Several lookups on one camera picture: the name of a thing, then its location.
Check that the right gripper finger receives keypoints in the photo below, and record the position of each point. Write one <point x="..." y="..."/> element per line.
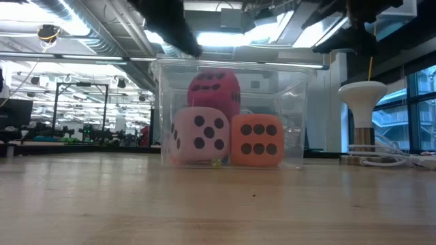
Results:
<point x="328" y="12"/>
<point x="357" y="41"/>

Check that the black ceiling-hung camera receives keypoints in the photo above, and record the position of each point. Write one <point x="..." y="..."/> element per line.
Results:
<point x="48" y="32"/>

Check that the black metal frame stand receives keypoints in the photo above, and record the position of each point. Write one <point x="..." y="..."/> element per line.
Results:
<point x="55" y="112"/>

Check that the clear plastic storage bin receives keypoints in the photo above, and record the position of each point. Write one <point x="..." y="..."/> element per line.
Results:
<point x="293" y="119"/>

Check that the black monitor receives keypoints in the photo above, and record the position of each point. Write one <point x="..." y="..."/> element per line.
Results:
<point x="15" y="114"/>

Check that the white mushroom-shaped lamp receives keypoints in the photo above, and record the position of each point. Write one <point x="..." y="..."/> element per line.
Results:
<point x="362" y="102"/>

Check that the large red foam die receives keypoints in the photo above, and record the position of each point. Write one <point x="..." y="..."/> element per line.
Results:
<point x="214" y="98"/>

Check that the background bench robots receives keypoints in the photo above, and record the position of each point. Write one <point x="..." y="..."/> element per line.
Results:
<point x="42" y="131"/>

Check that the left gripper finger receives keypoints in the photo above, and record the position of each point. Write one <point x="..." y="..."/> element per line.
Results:
<point x="177" y="34"/>

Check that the small yellow die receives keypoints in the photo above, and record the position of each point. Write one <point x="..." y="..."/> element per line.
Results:
<point x="216" y="162"/>

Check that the large orange foam die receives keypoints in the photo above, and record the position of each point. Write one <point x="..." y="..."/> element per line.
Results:
<point x="257" y="139"/>

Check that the large pink foam die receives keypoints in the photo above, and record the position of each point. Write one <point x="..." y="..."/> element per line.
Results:
<point x="190" y="149"/>

